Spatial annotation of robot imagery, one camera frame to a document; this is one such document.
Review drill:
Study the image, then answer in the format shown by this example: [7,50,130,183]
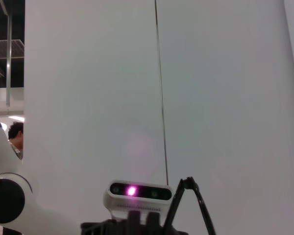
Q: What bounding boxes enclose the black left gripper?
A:
[81,211,189,235]

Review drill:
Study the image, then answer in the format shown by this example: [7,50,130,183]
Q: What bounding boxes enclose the black glasses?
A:
[163,176,216,235]

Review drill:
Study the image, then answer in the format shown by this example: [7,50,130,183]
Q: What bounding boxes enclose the person with dark hair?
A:
[7,121,24,161]

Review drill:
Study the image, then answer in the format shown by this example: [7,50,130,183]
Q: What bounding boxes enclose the grey metal pole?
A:
[5,0,12,107]

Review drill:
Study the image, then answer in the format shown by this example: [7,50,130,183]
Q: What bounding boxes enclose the white head camera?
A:
[102,180,173,218]

